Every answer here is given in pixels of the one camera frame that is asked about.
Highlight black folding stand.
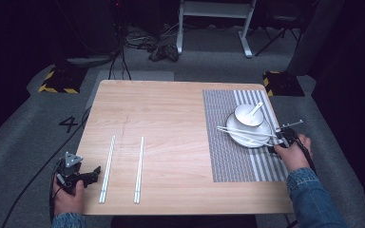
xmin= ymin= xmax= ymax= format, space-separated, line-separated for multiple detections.
xmin=254 ymin=9 xmax=302 ymax=58

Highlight person's right hand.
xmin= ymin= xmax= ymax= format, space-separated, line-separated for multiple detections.
xmin=273 ymin=133 xmax=314 ymax=174

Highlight grey striped woven placemat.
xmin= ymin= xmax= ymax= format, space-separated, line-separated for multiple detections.
xmin=202 ymin=89 xmax=290 ymax=183

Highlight white ceramic spoon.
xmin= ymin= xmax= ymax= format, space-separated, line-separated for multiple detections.
xmin=242 ymin=101 xmax=264 ymax=125

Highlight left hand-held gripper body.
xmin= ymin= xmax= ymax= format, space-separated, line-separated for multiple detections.
xmin=54 ymin=151 xmax=87 ymax=195

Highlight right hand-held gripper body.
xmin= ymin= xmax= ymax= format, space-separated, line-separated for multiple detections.
xmin=275 ymin=119 xmax=305 ymax=148

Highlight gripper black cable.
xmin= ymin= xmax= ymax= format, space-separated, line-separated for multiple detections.
xmin=48 ymin=173 xmax=65 ymax=225
xmin=291 ymin=135 xmax=318 ymax=176

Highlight grey curtain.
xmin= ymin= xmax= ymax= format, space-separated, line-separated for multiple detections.
xmin=285 ymin=0 xmax=347 ymax=77

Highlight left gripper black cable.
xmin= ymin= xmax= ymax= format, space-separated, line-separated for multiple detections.
xmin=48 ymin=173 xmax=65 ymax=225

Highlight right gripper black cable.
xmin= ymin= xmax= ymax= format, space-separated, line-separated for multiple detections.
xmin=291 ymin=135 xmax=318 ymax=176

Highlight bundle of black cables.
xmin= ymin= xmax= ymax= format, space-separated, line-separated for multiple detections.
xmin=106 ymin=0 xmax=160 ymax=81

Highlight white plate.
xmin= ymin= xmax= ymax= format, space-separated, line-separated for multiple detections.
xmin=224 ymin=111 xmax=273 ymax=149

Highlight white bowl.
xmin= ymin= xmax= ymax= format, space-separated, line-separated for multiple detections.
xmin=233 ymin=104 xmax=265 ymax=128

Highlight person's dark lap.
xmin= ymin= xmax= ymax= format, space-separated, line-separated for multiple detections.
xmin=109 ymin=215 xmax=259 ymax=228

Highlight long black floor cable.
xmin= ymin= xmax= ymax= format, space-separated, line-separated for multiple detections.
xmin=0 ymin=105 xmax=93 ymax=228

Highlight black yellow striped stand base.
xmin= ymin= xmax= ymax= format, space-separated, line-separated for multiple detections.
xmin=262 ymin=69 xmax=306 ymax=98
xmin=37 ymin=64 xmax=89 ymax=95

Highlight dark shoes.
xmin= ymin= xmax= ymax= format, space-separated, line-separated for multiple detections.
xmin=147 ymin=43 xmax=181 ymax=63

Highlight person's left hand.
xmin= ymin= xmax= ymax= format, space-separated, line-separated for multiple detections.
xmin=51 ymin=177 xmax=86 ymax=217

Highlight white metal desk frame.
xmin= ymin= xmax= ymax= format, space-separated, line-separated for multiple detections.
xmin=175 ymin=0 xmax=259 ymax=59

